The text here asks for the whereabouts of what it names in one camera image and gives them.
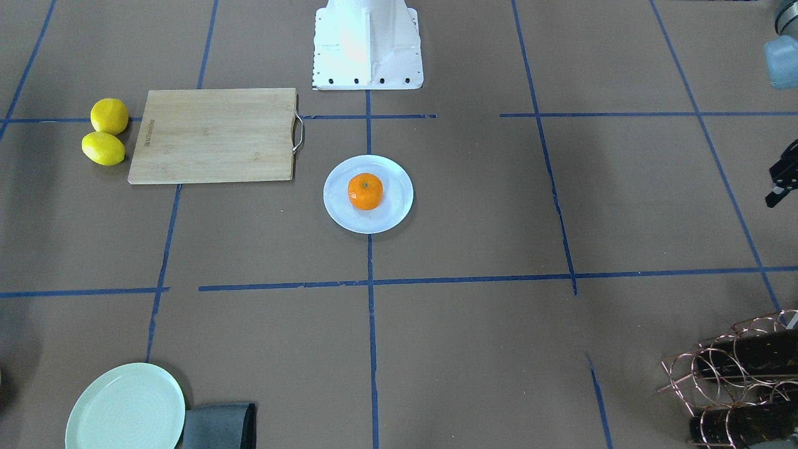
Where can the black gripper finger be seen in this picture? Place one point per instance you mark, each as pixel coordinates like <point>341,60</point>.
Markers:
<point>783,175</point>

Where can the orange fruit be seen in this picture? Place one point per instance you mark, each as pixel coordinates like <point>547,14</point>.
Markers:
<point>365,191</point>

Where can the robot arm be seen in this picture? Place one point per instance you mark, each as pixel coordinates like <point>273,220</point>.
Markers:
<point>781,64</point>

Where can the light blue plate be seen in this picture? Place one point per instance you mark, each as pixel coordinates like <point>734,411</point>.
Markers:
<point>398,195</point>

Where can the green plate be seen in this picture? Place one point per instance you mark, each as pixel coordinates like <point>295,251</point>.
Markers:
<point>137,405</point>

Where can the dark green wine bottle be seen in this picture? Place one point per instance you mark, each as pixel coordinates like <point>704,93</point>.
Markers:
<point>771,425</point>
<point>763,356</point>

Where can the bamboo cutting board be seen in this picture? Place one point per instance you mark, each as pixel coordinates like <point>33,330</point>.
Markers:
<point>201,136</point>

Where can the dark grey folded cloth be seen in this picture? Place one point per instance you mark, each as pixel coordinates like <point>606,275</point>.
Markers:
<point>221,425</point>

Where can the yellow lemon far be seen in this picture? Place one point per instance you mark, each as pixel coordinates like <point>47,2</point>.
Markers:
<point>109,116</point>

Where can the yellow lemon near board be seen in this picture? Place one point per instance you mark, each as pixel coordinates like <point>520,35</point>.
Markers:
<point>103,148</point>

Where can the copper wire bottle rack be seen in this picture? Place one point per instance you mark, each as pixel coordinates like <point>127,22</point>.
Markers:
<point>699,394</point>

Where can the white camera stand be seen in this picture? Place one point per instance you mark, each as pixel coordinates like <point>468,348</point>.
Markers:
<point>360,45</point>

